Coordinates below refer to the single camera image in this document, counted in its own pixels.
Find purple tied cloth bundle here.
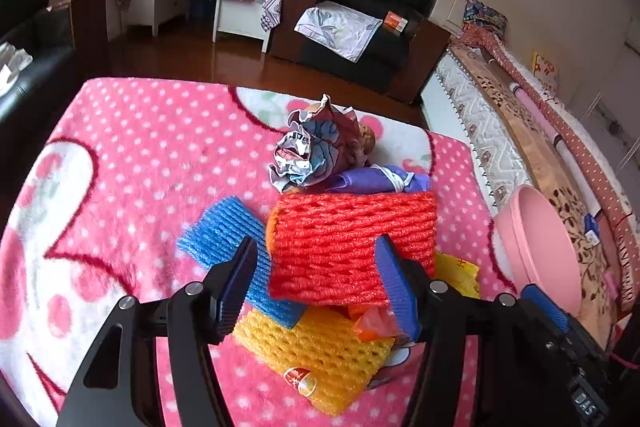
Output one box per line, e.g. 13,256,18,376
325,164,432,195

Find patterned hanging cloth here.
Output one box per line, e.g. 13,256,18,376
260,0,287,32

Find white crumpled cloth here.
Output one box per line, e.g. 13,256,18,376
0,42,33,95

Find red foam fruit net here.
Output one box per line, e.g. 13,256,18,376
265,191,438,308

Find colourful cartoon pillow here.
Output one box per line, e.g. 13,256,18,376
462,0,508,38

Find brown floral patterned mat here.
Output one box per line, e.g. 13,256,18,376
462,52,616,338

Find pink plastic basin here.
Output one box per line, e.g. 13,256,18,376
492,184,596,318

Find red polka dot quilt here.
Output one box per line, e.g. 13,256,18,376
480,27,640,308

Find blue foam fruit net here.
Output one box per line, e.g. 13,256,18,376
177,196,306,328

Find bed with patterned bedding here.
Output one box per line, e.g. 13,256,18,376
422,42,531,218

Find brown walnuts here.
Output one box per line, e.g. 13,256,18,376
357,124,377,155

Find orange plastic bag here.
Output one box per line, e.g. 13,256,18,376
350,304,401,343

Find yellow foam fruit net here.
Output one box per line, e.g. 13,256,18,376
232,307,396,418

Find white desk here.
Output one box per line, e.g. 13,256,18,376
120,0,273,52

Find white floral pillow cloth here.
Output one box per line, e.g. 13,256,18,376
294,6,383,64

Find crumpled blue printed wrapper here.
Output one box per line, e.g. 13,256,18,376
269,94,351,194

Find yellow plastic bag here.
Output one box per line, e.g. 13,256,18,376
435,252,481,300

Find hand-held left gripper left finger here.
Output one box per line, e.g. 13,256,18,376
56,237,261,427

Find brown printed wrapper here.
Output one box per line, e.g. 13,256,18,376
322,104,363,168

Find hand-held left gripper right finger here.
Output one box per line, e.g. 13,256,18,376
374,234,576,427

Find black leather sofa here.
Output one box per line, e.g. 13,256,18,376
0,0,78,122

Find brown wooden side table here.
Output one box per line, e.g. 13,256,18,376
70,0,108,48

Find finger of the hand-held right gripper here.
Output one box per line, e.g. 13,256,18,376
520,284,601,348

